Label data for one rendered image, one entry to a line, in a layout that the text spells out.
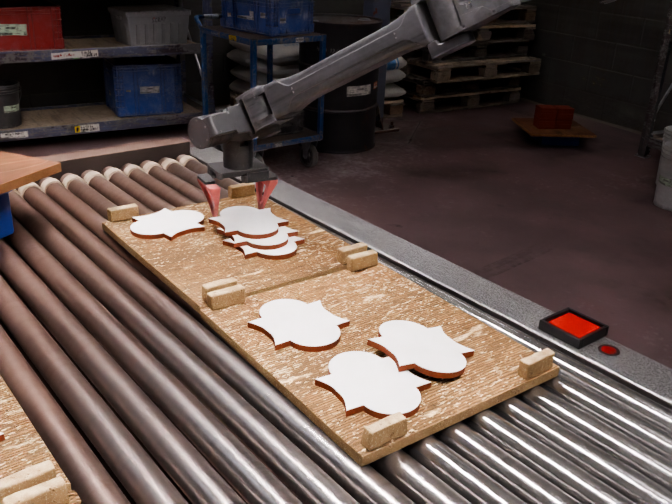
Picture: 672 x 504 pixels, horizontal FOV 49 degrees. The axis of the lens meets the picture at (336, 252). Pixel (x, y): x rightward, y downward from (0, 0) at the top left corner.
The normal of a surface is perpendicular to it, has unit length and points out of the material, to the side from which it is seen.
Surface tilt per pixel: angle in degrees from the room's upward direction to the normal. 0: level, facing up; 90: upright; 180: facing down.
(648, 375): 0
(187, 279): 0
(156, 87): 90
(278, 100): 85
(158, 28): 96
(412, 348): 5
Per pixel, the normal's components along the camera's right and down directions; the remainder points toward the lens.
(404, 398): 0.04, -0.91
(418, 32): -0.49, 0.25
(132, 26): 0.60, 0.44
